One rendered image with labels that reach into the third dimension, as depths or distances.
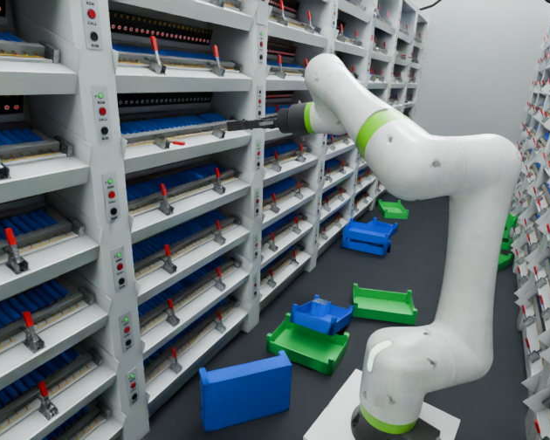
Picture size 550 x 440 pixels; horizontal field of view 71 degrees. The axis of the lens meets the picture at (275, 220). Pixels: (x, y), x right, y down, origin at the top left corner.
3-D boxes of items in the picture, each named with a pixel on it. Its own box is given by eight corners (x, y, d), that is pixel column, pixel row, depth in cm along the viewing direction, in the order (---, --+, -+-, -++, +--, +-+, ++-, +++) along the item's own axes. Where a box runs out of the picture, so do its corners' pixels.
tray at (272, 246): (310, 230, 227) (319, 211, 220) (257, 272, 176) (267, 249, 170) (282, 213, 233) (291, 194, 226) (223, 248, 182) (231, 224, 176)
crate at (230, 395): (289, 410, 137) (280, 394, 144) (292, 364, 130) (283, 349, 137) (204, 433, 127) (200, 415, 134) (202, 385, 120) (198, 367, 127)
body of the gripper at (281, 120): (288, 134, 114) (261, 136, 119) (300, 131, 121) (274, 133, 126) (285, 107, 112) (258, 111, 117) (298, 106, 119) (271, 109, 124)
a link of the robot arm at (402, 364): (442, 423, 82) (460, 351, 75) (378, 443, 77) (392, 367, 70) (404, 380, 93) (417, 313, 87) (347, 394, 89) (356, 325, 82)
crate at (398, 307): (409, 303, 207) (411, 290, 204) (415, 325, 188) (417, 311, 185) (352, 295, 211) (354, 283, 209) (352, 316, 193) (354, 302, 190)
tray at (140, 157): (248, 145, 148) (256, 121, 144) (120, 175, 98) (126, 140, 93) (209, 121, 154) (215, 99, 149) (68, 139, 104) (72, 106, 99)
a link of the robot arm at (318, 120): (357, 141, 108) (365, 116, 114) (346, 106, 99) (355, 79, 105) (311, 145, 115) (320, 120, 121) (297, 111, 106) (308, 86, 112)
